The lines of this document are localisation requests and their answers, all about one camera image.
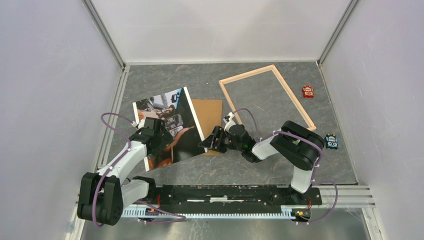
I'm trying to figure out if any blue black monster toy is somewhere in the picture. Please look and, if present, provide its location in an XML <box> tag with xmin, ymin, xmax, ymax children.
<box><xmin>325</xmin><ymin>133</ymin><xmax>339</xmax><ymax>150</ymax></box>

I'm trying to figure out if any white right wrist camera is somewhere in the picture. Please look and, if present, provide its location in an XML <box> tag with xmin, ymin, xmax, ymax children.
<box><xmin>223</xmin><ymin>112</ymin><xmax>236</xmax><ymax>132</ymax></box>

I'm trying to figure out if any light wooden picture frame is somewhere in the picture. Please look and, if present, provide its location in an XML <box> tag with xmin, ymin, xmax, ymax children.
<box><xmin>218</xmin><ymin>64</ymin><xmax>317</xmax><ymax>132</ymax></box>

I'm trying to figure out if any aluminium corner post right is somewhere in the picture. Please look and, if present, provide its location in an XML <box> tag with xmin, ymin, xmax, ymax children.
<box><xmin>316</xmin><ymin>0</ymin><xmax>360</xmax><ymax>69</ymax></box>

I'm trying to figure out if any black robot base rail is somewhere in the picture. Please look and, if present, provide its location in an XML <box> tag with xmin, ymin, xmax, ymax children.
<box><xmin>76</xmin><ymin>184</ymin><xmax>377</xmax><ymax>223</ymax></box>

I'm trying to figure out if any aluminium corner post left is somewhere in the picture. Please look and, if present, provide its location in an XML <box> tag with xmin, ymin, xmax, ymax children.
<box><xmin>82</xmin><ymin>0</ymin><xmax>126</xmax><ymax>69</ymax></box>

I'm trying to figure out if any red monster toy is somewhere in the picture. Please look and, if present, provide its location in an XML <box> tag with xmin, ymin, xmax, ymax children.
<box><xmin>302</xmin><ymin>85</ymin><xmax>315</xmax><ymax>98</ymax></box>

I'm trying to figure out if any printed photo with white border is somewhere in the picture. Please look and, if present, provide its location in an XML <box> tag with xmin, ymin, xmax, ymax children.
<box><xmin>132</xmin><ymin>86</ymin><xmax>208</xmax><ymax>172</ymax></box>

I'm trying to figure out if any aluminium corner post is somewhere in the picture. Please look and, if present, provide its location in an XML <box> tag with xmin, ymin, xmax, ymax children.
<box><xmin>316</xmin><ymin>0</ymin><xmax>360</xmax><ymax>69</ymax></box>
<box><xmin>82</xmin><ymin>0</ymin><xmax>126</xmax><ymax>69</ymax></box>

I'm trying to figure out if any brown cardboard backing board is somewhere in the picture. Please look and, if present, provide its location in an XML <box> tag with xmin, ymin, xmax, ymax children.
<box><xmin>186</xmin><ymin>99</ymin><xmax>223</xmax><ymax>156</ymax></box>

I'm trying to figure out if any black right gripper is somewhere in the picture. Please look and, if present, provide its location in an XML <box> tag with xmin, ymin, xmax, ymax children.
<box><xmin>198</xmin><ymin>126</ymin><xmax>244</xmax><ymax>154</ymax></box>

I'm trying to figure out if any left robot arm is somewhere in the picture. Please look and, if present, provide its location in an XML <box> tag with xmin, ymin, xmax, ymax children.
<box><xmin>76</xmin><ymin>117</ymin><xmax>174</xmax><ymax>227</ymax></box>

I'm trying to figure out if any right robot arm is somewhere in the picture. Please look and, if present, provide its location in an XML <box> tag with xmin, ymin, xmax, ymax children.
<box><xmin>199</xmin><ymin>120</ymin><xmax>326</xmax><ymax>204</ymax></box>

